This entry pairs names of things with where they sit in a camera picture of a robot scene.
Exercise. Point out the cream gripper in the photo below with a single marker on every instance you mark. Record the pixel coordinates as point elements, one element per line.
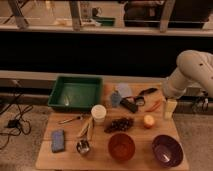
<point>169,108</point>

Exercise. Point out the light blue towel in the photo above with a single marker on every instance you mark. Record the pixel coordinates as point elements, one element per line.
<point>124,90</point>

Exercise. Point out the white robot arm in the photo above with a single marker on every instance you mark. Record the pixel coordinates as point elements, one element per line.
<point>192,67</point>

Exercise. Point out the yellow apple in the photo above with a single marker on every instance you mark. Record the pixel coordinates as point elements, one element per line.
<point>148,121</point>

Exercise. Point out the black scissors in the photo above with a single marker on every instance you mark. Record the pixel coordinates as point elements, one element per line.
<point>139,100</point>

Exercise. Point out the purple bowl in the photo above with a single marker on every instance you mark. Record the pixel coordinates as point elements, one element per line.
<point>167,151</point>

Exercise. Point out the dark grape bunch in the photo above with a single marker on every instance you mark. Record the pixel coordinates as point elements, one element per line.
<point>121,124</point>

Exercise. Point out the orange-red bowl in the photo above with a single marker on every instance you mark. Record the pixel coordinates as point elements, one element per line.
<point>121,147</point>

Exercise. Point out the white paper cup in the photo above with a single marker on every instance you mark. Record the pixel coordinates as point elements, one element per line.
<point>98,113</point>

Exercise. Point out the green plastic tray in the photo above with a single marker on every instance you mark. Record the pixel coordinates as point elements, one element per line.
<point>75,93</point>

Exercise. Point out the green bin on shelf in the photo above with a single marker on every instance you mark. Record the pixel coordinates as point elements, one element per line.
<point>104,21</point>

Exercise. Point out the blue sponge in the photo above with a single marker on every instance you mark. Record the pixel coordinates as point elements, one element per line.
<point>58,141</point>

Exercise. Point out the black handled tool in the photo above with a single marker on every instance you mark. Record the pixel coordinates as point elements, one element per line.
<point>128,105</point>

